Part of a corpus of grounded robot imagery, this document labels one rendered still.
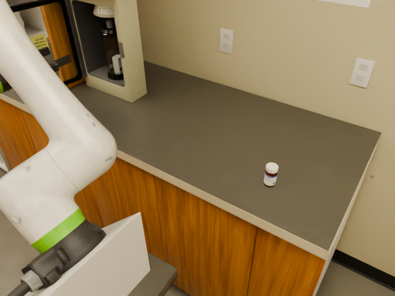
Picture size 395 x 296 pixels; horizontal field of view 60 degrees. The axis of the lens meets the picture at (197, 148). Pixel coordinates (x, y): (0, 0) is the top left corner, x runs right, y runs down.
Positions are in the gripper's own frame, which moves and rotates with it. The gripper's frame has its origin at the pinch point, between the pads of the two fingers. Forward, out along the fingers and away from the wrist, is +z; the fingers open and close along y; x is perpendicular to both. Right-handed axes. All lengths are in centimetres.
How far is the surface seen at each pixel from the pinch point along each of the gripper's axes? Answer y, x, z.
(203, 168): -69, 28, 4
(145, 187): -45, 46, -4
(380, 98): -112, 16, 68
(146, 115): -27.3, 29.0, 18.0
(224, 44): -38, 10, 66
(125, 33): -13.8, -3.7, 25.5
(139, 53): -13.7, 7.8, 31.7
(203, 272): -74, 84, -4
